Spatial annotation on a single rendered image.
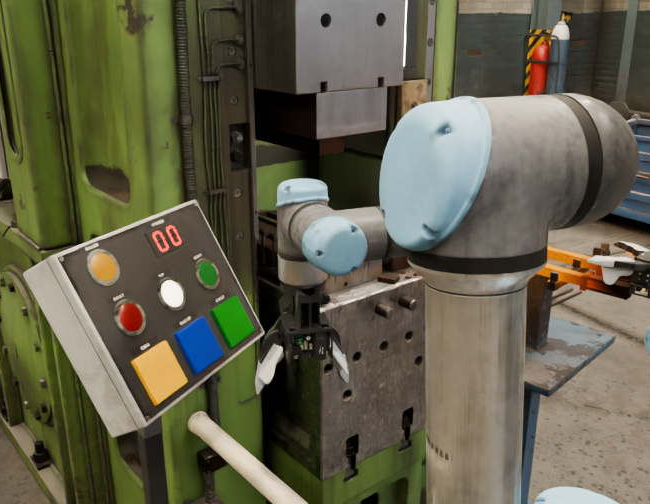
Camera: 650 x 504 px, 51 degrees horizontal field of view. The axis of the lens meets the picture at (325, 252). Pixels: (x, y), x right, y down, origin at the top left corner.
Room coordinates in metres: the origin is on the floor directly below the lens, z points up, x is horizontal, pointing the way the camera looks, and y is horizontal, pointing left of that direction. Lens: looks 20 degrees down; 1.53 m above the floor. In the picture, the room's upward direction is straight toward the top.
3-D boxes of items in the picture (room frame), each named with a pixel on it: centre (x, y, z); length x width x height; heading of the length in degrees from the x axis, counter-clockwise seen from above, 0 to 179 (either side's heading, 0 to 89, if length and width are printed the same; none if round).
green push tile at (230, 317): (1.11, 0.17, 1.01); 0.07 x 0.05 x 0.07; 154
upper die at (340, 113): (1.65, 0.07, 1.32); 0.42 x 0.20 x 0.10; 39
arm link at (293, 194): (0.98, 0.03, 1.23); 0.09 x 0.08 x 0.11; 21
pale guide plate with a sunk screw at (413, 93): (1.79, -0.22, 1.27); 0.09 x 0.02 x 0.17; 129
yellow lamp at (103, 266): (0.96, 0.33, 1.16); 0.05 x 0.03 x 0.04; 129
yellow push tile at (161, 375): (0.93, 0.25, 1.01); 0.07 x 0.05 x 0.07; 154
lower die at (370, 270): (1.65, 0.07, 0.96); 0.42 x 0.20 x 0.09; 39
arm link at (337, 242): (0.89, -0.02, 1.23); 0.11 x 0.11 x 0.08; 21
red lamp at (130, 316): (0.95, 0.29, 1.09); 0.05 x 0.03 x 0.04; 129
